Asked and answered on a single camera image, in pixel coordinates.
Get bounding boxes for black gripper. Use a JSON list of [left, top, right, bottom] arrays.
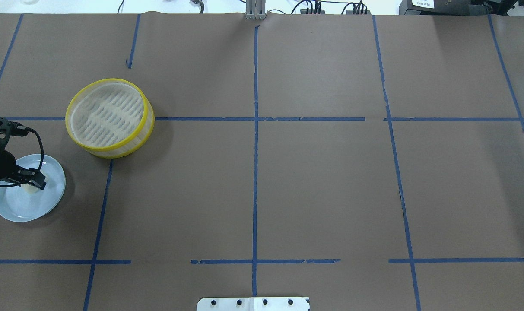
[[0, 149, 47, 190]]

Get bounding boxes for pale white steamed bun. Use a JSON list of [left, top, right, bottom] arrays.
[[20, 175, 49, 194]]

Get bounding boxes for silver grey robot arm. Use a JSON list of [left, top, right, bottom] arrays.
[[0, 130, 47, 190]]

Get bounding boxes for yellow rimmed bamboo steamer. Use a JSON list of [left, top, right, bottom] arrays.
[[65, 78, 155, 159]]

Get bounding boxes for light blue plate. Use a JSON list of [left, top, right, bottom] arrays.
[[0, 155, 66, 222]]

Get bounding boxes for black device with label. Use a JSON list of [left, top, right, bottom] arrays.
[[398, 0, 471, 16]]

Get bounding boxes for black camera cable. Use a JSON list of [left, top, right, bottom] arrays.
[[0, 125, 45, 189]]

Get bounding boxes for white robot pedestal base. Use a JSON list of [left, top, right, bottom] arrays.
[[196, 297, 311, 311]]

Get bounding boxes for grey metal bracket post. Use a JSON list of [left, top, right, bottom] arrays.
[[244, 0, 267, 20]]

